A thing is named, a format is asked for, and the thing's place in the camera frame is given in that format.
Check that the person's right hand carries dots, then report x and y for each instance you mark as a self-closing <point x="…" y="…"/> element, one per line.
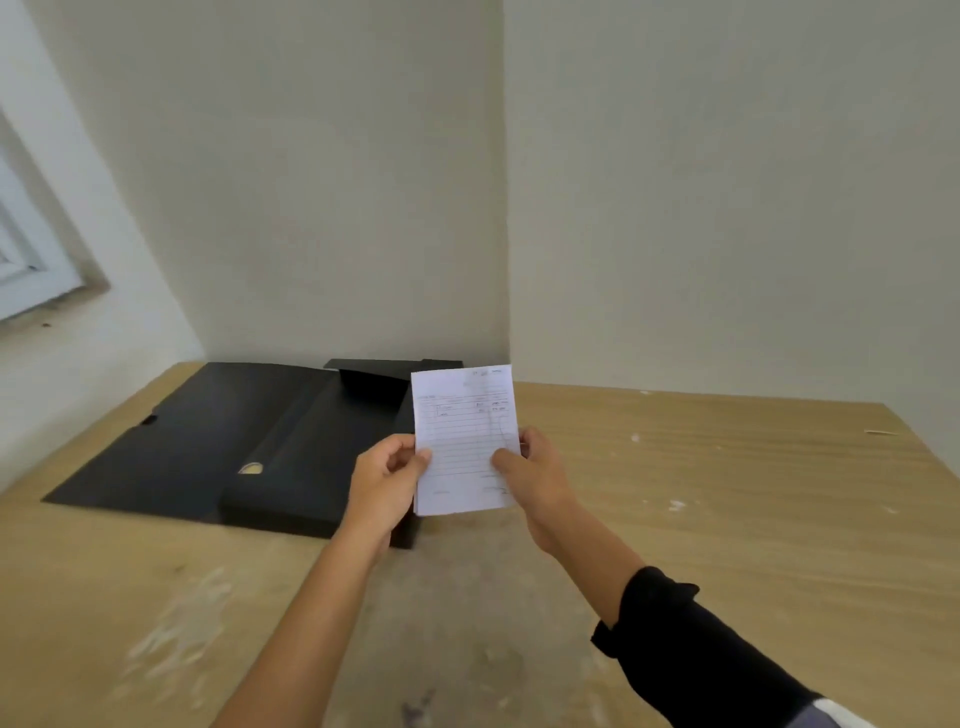
<point x="541" y="487"/>

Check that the person's left hand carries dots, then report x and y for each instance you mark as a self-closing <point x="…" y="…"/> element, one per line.
<point x="379" y="491"/>

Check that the person's left thumb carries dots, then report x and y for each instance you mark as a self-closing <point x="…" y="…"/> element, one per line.
<point x="414" y="463"/>

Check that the person's right thumb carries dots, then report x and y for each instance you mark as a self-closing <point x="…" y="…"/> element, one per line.
<point x="506" y="465"/>

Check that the white lined paper sheet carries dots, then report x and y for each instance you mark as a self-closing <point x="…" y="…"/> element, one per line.
<point x="463" y="439"/>

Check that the person's left forearm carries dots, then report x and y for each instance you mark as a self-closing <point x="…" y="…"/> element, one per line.
<point x="307" y="637"/>

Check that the person's right forearm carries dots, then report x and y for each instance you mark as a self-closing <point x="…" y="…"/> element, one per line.
<point x="675" y="637"/>

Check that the black document folder box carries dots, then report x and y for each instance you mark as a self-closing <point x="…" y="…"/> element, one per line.
<point x="225" y="442"/>

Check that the white window frame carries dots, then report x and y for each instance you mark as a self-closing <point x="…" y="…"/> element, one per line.
<point x="26" y="247"/>

